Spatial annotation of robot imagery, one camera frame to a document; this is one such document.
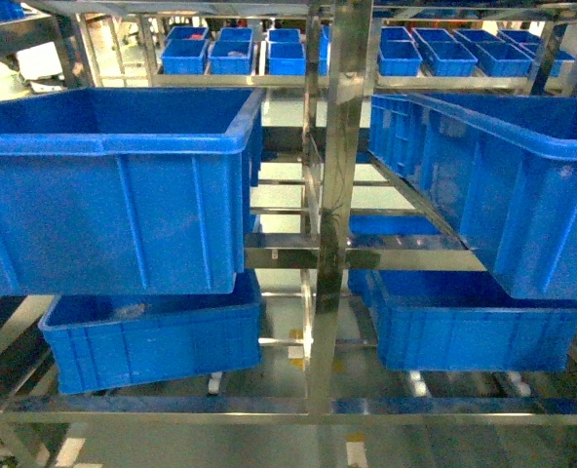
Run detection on large blue bin lower right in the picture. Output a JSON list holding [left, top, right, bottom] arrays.
[[348, 270, 577, 371]]

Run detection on large blue bin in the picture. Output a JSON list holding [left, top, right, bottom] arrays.
[[369, 94, 577, 299], [348, 270, 577, 371], [0, 88, 264, 295], [38, 270, 262, 394]]

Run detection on large blue bin upper left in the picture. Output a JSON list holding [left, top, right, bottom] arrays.
[[0, 88, 264, 295]]

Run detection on steel shelf rack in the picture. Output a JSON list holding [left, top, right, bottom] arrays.
[[0, 0, 577, 468]]

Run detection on large blue bin lower left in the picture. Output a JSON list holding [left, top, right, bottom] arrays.
[[38, 270, 262, 394]]

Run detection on large blue bin upper right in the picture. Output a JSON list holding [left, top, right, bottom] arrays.
[[369, 94, 577, 299]]

